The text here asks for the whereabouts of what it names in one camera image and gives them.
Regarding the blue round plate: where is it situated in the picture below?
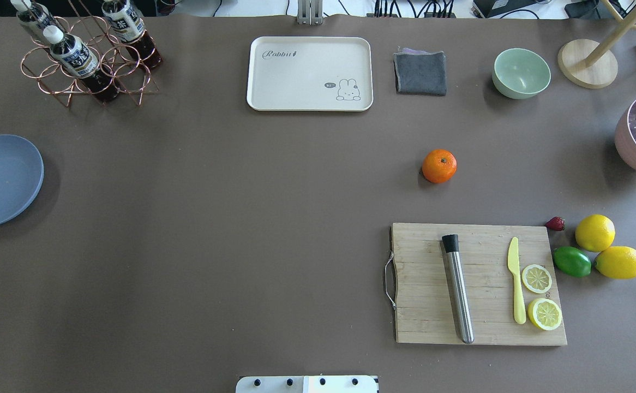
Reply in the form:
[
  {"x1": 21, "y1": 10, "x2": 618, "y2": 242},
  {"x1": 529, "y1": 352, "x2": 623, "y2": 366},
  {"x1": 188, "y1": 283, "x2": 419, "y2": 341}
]
[{"x1": 0, "y1": 134, "x2": 44, "y2": 224}]

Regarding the orange fruit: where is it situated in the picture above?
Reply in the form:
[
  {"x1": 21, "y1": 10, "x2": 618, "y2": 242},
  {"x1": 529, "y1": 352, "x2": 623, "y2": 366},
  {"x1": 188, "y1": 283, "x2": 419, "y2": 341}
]
[{"x1": 421, "y1": 149, "x2": 458, "y2": 183}]

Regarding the cream rabbit tray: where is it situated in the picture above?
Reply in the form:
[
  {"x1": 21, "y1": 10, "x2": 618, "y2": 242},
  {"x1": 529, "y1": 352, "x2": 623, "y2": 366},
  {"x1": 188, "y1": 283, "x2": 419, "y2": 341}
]
[{"x1": 246, "y1": 37, "x2": 374, "y2": 111}]

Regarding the steel muddler black tip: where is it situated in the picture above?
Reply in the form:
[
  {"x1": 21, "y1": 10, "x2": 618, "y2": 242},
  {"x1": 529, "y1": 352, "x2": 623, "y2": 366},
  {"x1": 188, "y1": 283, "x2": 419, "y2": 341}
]
[{"x1": 442, "y1": 234, "x2": 475, "y2": 345}]

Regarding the grey folded cloth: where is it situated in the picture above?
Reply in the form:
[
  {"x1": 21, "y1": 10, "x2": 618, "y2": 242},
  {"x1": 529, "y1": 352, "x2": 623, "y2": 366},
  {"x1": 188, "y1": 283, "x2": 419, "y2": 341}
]
[{"x1": 393, "y1": 47, "x2": 447, "y2": 97}]

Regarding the yellow plastic knife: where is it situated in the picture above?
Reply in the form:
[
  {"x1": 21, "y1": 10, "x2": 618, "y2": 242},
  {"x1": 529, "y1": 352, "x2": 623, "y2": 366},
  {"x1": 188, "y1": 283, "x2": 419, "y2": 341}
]
[{"x1": 507, "y1": 236, "x2": 526, "y2": 324}]

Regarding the mint green bowl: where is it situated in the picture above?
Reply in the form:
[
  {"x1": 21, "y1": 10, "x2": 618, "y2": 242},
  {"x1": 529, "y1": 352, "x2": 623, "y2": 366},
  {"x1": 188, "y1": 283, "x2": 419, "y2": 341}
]
[{"x1": 492, "y1": 48, "x2": 551, "y2": 99}]

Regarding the red strawberry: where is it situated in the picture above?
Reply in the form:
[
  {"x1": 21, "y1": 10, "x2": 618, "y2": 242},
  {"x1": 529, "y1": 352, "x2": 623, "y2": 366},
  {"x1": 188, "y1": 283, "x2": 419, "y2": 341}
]
[{"x1": 544, "y1": 216, "x2": 565, "y2": 231}]

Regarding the lemon half lower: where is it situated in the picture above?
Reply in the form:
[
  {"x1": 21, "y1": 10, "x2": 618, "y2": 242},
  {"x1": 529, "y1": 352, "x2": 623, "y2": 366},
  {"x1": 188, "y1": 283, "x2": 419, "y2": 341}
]
[{"x1": 527, "y1": 298, "x2": 563, "y2": 331}]

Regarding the green lime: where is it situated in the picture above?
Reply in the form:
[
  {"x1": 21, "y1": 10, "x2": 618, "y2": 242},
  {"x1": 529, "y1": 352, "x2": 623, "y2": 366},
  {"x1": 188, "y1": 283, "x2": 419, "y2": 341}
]
[{"x1": 552, "y1": 246, "x2": 592, "y2": 278}]

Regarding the tea bottle right back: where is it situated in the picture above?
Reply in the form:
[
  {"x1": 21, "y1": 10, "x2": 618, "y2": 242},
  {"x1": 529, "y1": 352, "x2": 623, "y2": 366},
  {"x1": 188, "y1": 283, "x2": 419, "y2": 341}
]
[{"x1": 101, "y1": 1, "x2": 163, "y2": 69}]

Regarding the tea bottle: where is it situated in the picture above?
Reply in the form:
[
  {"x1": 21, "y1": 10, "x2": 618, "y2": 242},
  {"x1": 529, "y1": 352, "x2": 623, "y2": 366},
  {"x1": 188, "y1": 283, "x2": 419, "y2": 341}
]
[
  {"x1": 43, "y1": 26, "x2": 119, "y2": 103},
  {"x1": 101, "y1": 1, "x2": 163, "y2": 69},
  {"x1": 11, "y1": 0, "x2": 63, "y2": 43}
]

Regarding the yellow lemon upper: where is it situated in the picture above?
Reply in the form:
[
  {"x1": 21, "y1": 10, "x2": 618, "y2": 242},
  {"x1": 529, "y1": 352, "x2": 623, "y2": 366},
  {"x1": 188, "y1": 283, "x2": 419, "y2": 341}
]
[{"x1": 575, "y1": 214, "x2": 616, "y2": 252}]

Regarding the yellow lemon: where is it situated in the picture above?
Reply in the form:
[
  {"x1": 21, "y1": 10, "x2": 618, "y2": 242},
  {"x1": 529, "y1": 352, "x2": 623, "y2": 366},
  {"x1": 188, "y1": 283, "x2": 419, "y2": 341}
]
[
  {"x1": 594, "y1": 246, "x2": 636, "y2": 279},
  {"x1": 575, "y1": 214, "x2": 616, "y2": 252}
]

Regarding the tea bottle front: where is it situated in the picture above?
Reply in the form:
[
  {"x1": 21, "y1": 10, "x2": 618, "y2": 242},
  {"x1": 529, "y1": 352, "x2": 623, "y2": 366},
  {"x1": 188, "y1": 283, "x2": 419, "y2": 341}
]
[{"x1": 43, "y1": 26, "x2": 119, "y2": 103}]

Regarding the wooden stand with round base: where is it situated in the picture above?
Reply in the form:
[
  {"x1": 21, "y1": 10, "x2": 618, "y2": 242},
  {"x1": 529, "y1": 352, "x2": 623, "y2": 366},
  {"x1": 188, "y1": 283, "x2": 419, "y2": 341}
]
[{"x1": 557, "y1": 5, "x2": 636, "y2": 89}]

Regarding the yellow lemon lower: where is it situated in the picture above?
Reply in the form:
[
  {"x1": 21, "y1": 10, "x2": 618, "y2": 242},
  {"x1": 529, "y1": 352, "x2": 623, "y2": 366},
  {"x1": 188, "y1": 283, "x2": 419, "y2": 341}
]
[{"x1": 594, "y1": 246, "x2": 636, "y2": 279}]

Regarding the tea bottle left back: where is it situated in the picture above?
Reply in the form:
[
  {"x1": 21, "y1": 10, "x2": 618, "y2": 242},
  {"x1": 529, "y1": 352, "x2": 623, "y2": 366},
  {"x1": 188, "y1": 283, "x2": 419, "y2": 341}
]
[{"x1": 11, "y1": 0, "x2": 63, "y2": 43}]

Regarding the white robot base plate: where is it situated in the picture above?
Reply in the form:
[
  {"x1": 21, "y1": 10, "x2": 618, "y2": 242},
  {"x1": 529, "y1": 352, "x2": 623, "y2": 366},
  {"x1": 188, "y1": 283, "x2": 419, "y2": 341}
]
[{"x1": 235, "y1": 375, "x2": 380, "y2": 392}]

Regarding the copper wire bottle rack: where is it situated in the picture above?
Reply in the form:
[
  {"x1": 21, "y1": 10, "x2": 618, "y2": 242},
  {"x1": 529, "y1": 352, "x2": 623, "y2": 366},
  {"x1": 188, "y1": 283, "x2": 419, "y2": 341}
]
[{"x1": 12, "y1": 1, "x2": 163, "y2": 107}]

